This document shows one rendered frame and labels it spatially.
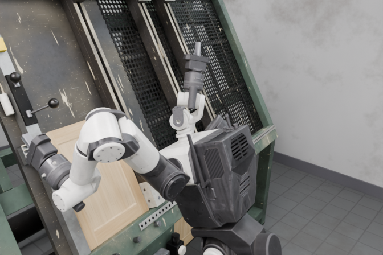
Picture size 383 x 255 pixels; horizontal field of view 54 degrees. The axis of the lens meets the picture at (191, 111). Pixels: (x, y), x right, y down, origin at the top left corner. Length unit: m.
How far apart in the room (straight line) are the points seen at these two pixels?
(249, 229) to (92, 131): 0.69
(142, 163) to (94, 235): 0.61
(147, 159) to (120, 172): 0.68
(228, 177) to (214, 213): 0.16
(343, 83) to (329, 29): 0.56
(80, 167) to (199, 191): 0.42
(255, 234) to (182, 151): 0.39
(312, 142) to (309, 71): 0.78
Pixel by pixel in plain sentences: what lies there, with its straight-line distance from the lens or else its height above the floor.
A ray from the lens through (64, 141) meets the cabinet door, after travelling 1.59.
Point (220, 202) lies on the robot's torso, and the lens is 1.27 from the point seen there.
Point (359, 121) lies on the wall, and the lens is 4.06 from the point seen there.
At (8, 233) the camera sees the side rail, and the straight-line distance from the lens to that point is 1.39.
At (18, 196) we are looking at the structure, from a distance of 1.52.
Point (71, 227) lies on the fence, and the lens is 1.52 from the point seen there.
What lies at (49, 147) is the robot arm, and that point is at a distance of 1.22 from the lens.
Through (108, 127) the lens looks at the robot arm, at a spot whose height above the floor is 1.53.
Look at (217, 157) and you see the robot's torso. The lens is 1.21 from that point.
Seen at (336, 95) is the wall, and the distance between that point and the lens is 4.08.
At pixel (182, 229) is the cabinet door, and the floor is 0.40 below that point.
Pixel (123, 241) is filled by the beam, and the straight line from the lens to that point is 1.65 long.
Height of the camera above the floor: 1.86
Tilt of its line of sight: 18 degrees down
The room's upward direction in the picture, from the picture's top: 3 degrees clockwise
